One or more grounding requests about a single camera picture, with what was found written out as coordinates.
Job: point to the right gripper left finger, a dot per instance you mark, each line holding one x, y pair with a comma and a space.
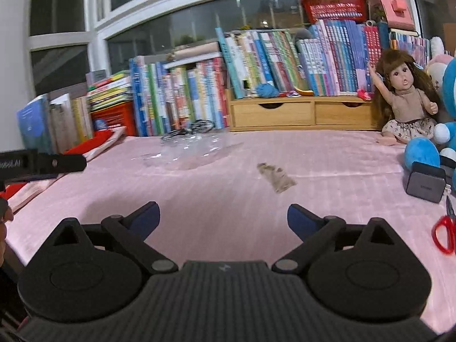
127, 235

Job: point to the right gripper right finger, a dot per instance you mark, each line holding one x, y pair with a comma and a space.
317, 234

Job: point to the patterned small wrapper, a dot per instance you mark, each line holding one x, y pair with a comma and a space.
276, 176

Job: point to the clear plastic packaging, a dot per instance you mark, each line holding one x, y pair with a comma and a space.
190, 151

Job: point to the leaning beige books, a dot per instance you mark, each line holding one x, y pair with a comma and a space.
71, 121

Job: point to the stack of flat books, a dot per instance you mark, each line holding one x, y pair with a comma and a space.
111, 91

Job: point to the middle row of books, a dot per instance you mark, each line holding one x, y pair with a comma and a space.
173, 90

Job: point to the books on wooden organizer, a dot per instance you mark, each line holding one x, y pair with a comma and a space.
329, 59

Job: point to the red basket on books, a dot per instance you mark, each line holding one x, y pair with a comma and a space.
355, 10

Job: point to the person's left hand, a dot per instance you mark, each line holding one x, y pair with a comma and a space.
6, 216

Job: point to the red folder with pink cloth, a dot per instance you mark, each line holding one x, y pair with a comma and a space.
19, 194

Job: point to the large blue book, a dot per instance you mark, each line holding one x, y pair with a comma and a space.
34, 125

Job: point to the pink striped table cloth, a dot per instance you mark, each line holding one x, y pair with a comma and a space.
228, 211

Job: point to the red plastic crate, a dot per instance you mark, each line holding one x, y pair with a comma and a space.
120, 115

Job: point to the grey power adapter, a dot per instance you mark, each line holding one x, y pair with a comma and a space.
426, 182

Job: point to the red scissors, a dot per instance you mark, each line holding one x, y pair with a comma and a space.
443, 232

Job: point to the wooden drawer organizer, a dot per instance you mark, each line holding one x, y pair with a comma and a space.
343, 113

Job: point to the blue Doraemon plush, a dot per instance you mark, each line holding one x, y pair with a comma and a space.
442, 146

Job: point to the blue yarn ball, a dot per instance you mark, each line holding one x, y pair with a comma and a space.
267, 91

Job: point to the brown-haired doll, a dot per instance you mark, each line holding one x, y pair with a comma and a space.
405, 100

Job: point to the pink rabbit plush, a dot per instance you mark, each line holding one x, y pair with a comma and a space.
436, 67

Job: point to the pink toy house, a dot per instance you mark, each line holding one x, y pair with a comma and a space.
396, 13

